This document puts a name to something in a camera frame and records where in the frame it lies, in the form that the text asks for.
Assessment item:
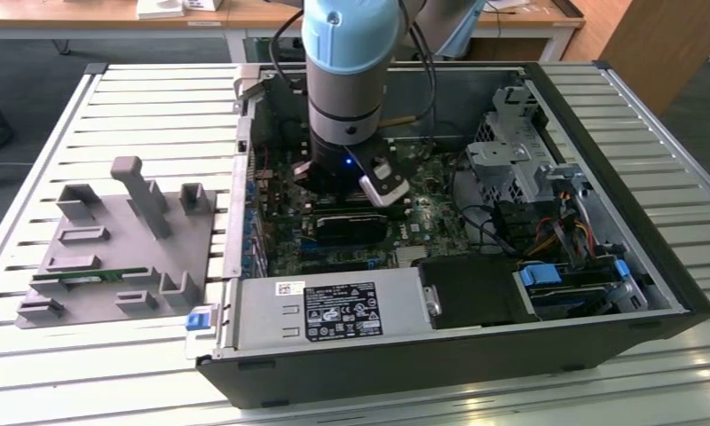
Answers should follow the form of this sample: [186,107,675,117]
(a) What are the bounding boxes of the black graphics card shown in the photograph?
[310,212,391,247]

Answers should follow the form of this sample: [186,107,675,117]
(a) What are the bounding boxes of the green motherboard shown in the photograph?
[246,137,472,279]

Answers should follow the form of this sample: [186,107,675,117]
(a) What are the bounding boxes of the silver chipset heatsink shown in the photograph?
[395,246,431,268]

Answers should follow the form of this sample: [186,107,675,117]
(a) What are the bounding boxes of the silver perforated drive cage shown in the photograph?
[464,86,597,212]

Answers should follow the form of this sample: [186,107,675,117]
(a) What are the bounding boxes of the silver power supply with label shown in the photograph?
[223,267,431,352]

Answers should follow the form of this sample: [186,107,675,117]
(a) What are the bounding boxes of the black plastic shroud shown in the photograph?
[415,256,541,331]

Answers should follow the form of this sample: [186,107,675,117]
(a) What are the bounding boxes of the grey parts rack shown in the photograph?
[15,154,222,330]

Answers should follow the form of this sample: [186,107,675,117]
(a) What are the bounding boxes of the blue case latch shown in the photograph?
[186,305,216,332]

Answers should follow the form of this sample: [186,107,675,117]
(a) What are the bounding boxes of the blue disk carrier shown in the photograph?
[515,261,611,320]

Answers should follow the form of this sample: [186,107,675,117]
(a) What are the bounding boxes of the green RAM stick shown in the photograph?
[34,264,151,285]

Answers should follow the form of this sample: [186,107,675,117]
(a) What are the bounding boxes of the black open PC case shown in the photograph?
[194,60,710,410]

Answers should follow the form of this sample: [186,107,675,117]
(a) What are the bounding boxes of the white papers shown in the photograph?
[486,0,549,13]

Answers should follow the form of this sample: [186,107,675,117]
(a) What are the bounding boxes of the wooden desk with white legs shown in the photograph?
[0,0,588,63]

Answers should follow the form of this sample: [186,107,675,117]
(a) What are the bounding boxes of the wooden cabinet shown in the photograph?
[597,0,710,117]

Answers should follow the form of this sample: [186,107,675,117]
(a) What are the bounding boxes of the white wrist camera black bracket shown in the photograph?
[352,144,412,209]

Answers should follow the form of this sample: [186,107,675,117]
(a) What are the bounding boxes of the red black twisted wire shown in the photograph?
[255,145,275,183]

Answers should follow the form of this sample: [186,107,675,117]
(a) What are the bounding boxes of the black internal cable bundle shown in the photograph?
[459,201,532,261]

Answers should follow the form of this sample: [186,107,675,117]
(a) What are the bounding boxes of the yellow red power cable bundle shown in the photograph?
[524,188,603,270]

